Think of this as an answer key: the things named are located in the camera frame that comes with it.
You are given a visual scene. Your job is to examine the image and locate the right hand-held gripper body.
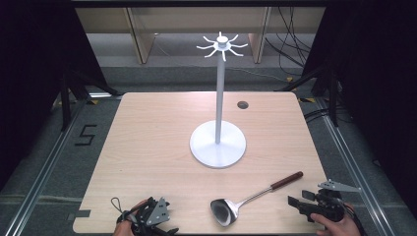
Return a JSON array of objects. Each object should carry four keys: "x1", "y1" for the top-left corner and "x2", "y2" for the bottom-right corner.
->
[{"x1": 301, "y1": 179, "x2": 362, "y2": 223}]

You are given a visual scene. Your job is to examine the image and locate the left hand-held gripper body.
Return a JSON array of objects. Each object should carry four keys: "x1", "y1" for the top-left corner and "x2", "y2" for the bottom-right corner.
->
[{"x1": 125, "y1": 196, "x2": 180, "y2": 236}]

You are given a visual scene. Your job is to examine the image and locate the steel ladle with wooden handle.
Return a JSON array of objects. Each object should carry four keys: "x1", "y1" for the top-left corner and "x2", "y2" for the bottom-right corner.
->
[{"x1": 209, "y1": 170, "x2": 304, "y2": 228}]

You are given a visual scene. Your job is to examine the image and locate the white hook rack stand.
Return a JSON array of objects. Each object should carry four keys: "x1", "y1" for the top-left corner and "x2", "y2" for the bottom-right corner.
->
[{"x1": 189, "y1": 30, "x2": 249, "y2": 169}]

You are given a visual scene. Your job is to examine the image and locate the person's right hand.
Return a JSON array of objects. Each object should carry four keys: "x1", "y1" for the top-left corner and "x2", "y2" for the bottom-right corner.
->
[{"x1": 309, "y1": 204, "x2": 362, "y2": 236}]

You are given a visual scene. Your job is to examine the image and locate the person's left hand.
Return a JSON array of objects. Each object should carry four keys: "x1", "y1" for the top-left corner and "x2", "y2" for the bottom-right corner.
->
[{"x1": 112, "y1": 200, "x2": 149, "y2": 236}]

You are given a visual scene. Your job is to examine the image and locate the black tape strip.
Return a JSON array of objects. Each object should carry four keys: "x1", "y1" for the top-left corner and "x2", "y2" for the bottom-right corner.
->
[{"x1": 66, "y1": 208, "x2": 91, "y2": 222}]

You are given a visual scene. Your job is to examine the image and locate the black metal stand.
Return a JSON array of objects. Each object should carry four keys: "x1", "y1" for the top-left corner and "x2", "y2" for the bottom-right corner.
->
[
  {"x1": 274, "y1": 60, "x2": 343, "y2": 128},
  {"x1": 58, "y1": 65, "x2": 123, "y2": 133}
]

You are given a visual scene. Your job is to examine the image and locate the black curtain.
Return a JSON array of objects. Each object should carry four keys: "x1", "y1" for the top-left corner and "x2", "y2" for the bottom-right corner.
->
[
  {"x1": 0, "y1": 0, "x2": 109, "y2": 191},
  {"x1": 301, "y1": 0, "x2": 417, "y2": 210}
]

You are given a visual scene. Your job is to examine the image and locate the light wooden cabinet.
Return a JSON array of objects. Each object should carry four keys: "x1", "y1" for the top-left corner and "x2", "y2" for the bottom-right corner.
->
[{"x1": 75, "y1": 6, "x2": 327, "y2": 65}]

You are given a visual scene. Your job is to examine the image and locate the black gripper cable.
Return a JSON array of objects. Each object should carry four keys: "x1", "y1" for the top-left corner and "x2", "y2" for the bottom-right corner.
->
[{"x1": 342, "y1": 202, "x2": 368, "y2": 236}]

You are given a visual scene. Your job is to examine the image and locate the aluminium floor rail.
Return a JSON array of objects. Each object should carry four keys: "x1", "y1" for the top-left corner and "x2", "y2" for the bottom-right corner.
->
[
  {"x1": 314, "y1": 97, "x2": 392, "y2": 236},
  {"x1": 4, "y1": 94, "x2": 91, "y2": 236}
]

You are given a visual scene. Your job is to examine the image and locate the black cord loop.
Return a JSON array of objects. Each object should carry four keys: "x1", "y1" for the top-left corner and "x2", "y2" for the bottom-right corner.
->
[{"x1": 110, "y1": 196, "x2": 133, "y2": 217}]

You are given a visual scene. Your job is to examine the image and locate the thin white floor cable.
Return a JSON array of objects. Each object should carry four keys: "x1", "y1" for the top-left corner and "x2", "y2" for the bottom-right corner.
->
[{"x1": 225, "y1": 66, "x2": 291, "y2": 84}]

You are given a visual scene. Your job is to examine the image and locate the black hanging cables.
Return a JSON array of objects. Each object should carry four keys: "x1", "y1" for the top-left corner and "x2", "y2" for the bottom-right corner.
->
[{"x1": 265, "y1": 6, "x2": 313, "y2": 68}]

